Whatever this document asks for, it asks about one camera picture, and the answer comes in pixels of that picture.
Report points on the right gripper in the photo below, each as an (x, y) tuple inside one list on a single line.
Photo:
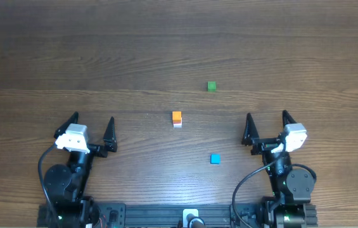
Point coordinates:
[(264, 145)]

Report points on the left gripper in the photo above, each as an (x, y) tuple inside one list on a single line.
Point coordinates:
[(99, 150)]

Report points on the green cube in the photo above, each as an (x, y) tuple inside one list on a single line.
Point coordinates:
[(211, 86)]

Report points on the red cube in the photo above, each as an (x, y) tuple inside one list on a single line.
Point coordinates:
[(177, 124)]

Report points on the orange cube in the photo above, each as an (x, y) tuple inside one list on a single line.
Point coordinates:
[(176, 115)]

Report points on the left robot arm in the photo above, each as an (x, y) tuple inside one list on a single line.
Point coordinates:
[(61, 180)]

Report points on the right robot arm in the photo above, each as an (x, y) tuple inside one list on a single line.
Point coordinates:
[(297, 183)]

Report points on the blue cube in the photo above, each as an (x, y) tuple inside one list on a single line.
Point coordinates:
[(215, 159)]

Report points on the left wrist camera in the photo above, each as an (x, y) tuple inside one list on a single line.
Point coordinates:
[(72, 139)]

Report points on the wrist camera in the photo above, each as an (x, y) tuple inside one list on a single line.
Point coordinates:
[(292, 136), (72, 139)]

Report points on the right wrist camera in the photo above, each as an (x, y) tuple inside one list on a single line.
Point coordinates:
[(292, 136)]

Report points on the mounting rail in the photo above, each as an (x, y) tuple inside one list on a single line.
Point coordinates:
[(159, 215)]

